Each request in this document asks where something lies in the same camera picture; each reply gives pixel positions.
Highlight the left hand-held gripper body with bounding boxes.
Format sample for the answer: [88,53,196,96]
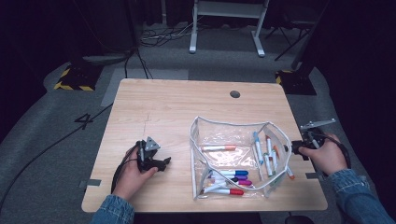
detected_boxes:
[135,135,163,173]

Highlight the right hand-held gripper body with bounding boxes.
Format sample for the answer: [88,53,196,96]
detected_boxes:
[298,118,336,156]

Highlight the orange capped marker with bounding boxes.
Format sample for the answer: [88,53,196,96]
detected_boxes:
[273,145,296,181]

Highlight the light blue capped marker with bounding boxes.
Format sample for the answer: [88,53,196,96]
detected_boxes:
[252,131,264,166]

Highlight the dark blue capped marker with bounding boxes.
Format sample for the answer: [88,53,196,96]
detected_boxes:
[218,169,249,176]

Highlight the magenta capped marker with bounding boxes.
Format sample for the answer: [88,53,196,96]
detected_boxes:
[211,179,254,187]

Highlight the purple capped marker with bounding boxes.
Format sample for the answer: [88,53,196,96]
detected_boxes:
[209,175,248,181]

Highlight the clear plastic zipper pouch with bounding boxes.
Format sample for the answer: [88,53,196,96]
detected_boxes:
[189,116,292,200]

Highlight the pink capped marker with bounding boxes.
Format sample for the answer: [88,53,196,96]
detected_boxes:
[201,145,237,152]

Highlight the red capped marker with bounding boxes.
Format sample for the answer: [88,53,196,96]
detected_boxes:
[201,188,245,197]

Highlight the person's right hand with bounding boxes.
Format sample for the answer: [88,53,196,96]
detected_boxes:
[298,133,348,176]

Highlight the person's left hand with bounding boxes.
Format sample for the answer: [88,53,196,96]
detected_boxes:
[115,147,159,202]

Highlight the black yellow striped stand base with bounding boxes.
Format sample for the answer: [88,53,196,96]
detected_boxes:
[53,63,104,92]
[275,69,318,96]

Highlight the black folding stand legs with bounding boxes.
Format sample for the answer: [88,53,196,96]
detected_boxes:
[264,24,316,63]

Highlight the right hand-held gripper black cable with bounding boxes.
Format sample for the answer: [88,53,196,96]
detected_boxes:
[323,133,352,171]

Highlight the hand-held gripper black cable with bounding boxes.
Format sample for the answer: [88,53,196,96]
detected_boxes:
[110,144,141,194]
[323,133,352,171]

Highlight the left hand-held gripper black cable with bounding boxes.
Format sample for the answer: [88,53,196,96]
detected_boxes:
[110,144,141,194]

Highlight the long black floor cable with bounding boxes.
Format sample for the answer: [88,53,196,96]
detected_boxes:
[0,103,114,213]

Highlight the black slanted stand post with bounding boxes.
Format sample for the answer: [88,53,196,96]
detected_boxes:
[289,0,331,71]

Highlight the tangled floor cable bundle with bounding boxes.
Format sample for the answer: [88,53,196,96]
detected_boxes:
[139,18,195,49]

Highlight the white metal stand frame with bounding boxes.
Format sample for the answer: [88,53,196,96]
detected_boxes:
[189,0,271,58]

